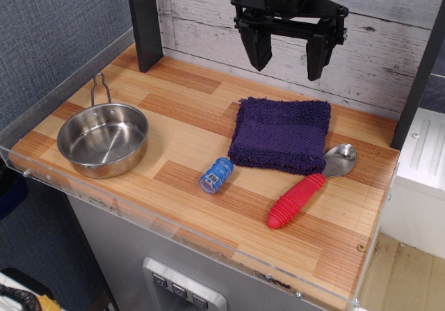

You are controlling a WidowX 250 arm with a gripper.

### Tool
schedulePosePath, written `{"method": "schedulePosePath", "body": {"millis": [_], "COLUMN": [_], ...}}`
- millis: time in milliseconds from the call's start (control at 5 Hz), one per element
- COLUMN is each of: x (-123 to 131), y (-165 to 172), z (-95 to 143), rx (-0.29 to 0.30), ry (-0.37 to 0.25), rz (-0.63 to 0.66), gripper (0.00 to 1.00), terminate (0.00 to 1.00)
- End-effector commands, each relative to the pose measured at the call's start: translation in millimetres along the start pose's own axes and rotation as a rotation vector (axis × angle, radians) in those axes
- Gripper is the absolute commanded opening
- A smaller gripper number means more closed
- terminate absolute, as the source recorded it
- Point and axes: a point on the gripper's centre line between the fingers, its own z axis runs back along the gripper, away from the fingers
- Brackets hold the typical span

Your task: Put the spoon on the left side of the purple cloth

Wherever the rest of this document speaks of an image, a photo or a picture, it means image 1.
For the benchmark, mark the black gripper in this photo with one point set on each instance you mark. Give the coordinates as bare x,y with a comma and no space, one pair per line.
321,22

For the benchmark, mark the red handled metal spoon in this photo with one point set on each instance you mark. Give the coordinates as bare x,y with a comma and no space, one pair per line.
340,160

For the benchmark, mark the purple folded cloth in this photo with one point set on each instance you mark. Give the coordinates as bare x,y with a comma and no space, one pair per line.
280,135

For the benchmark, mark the small blue can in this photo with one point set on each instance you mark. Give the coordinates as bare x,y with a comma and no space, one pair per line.
212,180

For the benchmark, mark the clear acrylic table guard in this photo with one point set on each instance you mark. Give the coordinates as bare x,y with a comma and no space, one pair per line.
191,112

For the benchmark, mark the stainless steel pot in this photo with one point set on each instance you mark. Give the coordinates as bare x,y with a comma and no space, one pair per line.
106,139

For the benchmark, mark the white ribbed box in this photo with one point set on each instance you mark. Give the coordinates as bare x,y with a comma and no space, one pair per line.
414,212

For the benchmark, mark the silver toy fridge cabinet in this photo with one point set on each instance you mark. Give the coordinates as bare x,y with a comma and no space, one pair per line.
120,243

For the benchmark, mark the silver dispenser button panel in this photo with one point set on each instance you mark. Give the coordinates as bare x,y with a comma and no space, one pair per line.
173,290

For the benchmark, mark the black and yellow bag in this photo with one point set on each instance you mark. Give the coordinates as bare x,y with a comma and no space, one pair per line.
21,292

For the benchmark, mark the black right vertical post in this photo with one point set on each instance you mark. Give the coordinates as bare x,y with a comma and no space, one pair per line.
424,71

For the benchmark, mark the black vertical post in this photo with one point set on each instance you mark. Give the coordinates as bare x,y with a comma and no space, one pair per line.
424,71
146,31

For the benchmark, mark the black left vertical post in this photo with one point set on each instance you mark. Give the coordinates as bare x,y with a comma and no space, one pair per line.
146,31

